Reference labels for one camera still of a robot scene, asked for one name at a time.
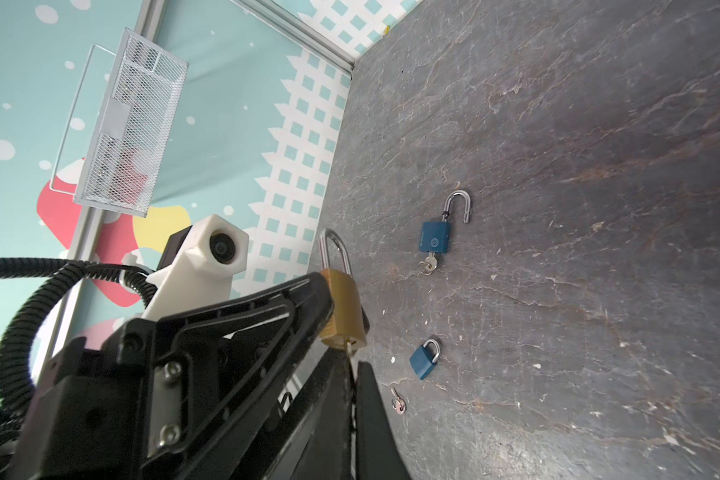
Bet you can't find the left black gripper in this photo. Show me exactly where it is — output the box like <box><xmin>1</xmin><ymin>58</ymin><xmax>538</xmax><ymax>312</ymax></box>
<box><xmin>6</xmin><ymin>273</ymin><xmax>334</xmax><ymax>479</ymax></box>

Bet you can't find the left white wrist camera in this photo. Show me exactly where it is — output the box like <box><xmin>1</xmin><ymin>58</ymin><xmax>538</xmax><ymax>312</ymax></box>
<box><xmin>141</xmin><ymin>214</ymin><xmax>249</xmax><ymax>321</ymax></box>

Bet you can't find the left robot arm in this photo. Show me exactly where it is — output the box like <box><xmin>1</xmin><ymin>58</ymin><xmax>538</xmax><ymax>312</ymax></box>
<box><xmin>0</xmin><ymin>258</ymin><xmax>396</xmax><ymax>479</ymax></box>

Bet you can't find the small blue padlock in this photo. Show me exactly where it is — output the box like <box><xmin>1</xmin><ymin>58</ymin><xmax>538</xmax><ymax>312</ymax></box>
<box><xmin>409</xmin><ymin>338</ymin><xmax>441</xmax><ymax>380</ymax></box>

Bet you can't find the white mesh wall basket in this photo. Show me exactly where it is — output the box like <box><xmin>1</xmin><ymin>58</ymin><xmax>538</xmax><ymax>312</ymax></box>
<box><xmin>48</xmin><ymin>28</ymin><xmax>189</xmax><ymax>218</ymax></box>

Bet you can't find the large blue padlock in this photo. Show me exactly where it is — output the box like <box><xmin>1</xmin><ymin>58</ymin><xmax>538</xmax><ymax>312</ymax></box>
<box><xmin>418</xmin><ymin>189</ymin><xmax>472</xmax><ymax>254</ymax></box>

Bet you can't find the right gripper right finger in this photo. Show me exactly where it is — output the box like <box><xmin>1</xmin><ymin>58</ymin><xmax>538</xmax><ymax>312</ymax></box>
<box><xmin>355</xmin><ymin>361</ymin><xmax>410</xmax><ymax>480</ymax></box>

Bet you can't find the silver key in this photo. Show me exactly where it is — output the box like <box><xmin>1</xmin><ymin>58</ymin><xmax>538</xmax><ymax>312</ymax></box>
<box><xmin>419</xmin><ymin>252</ymin><xmax>438</xmax><ymax>276</ymax></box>

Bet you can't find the small key on table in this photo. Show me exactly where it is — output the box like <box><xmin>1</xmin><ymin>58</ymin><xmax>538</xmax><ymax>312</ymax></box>
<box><xmin>390</xmin><ymin>387</ymin><xmax>407</xmax><ymax>415</ymax></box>

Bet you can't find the brass padlock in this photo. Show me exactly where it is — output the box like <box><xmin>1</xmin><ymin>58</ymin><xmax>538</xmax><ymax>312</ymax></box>
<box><xmin>318</xmin><ymin>228</ymin><xmax>367</xmax><ymax>353</ymax></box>

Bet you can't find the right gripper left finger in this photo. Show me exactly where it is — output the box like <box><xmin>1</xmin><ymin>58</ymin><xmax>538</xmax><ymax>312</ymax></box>
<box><xmin>245</xmin><ymin>350</ymin><xmax>354</xmax><ymax>479</ymax></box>

